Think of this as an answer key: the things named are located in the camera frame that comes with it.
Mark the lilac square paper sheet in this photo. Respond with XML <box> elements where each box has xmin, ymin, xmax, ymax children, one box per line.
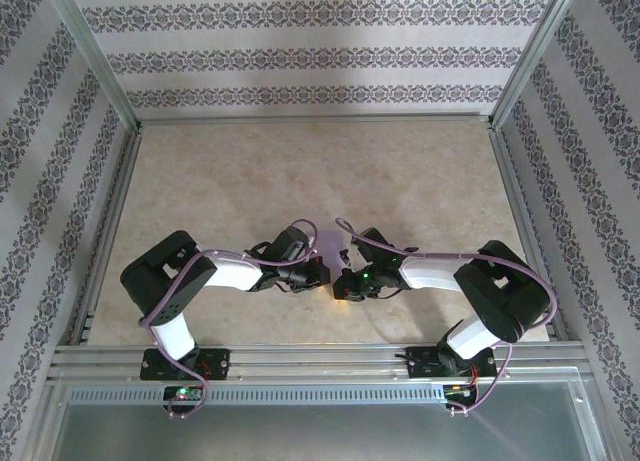
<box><xmin>312</xmin><ymin>229</ymin><xmax>352</xmax><ymax>282</ymax></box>

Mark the grey metal sheet panel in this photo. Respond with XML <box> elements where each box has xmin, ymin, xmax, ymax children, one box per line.
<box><xmin>49</xmin><ymin>400</ymin><xmax>601</xmax><ymax>461</ymax></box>

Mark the aluminium mounting rail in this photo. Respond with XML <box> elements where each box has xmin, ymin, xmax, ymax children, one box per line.
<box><xmin>47</xmin><ymin>344</ymin><xmax>586</xmax><ymax>382</ymax></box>

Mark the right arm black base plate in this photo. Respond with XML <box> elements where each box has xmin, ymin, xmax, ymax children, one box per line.
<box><xmin>407</xmin><ymin>345</ymin><xmax>499</xmax><ymax>381</ymax></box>

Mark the slotted grey cable duct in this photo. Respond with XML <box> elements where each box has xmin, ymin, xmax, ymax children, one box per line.
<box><xmin>67</xmin><ymin>386</ymin><xmax>446</xmax><ymax>405</ymax></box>

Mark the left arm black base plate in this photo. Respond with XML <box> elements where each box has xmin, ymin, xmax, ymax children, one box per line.
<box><xmin>139</xmin><ymin>348</ymin><xmax>231</xmax><ymax>382</ymax></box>

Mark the aluminium rear frame rail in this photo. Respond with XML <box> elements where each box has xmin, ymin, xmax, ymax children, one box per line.
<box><xmin>134</xmin><ymin>111</ymin><xmax>496</xmax><ymax>125</ymax></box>

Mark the aluminium side frame rail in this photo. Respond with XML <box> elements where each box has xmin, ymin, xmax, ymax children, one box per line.
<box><xmin>487</xmin><ymin>125</ymin><xmax>569</xmax><ymax>342</ymax></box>
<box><xmin>69</xmin><ymin>125</ymin><xmax>144</xmax><ymax>347</ymax></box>

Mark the aluminium frame post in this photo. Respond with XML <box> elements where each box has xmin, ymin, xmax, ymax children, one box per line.
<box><xmin>487</xmin><ymin>0</ymin><xmax>584</xmax><ymax>130</ymax></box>
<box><xmin>42</xmin><ymin>0</ymin><xmax>141</xmax><ymax>132</ymax></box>

